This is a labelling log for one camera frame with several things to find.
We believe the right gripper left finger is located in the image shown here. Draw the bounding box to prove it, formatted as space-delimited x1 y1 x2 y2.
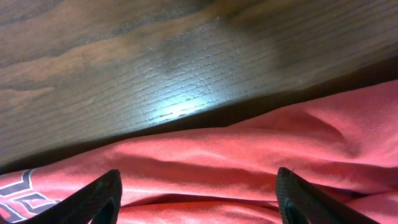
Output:
22 169 123 224

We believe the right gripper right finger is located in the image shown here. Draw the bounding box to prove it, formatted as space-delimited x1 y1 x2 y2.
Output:
275 167 377 224

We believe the red soccer t-shirt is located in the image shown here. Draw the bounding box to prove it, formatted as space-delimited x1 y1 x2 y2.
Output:
1 81 397 223

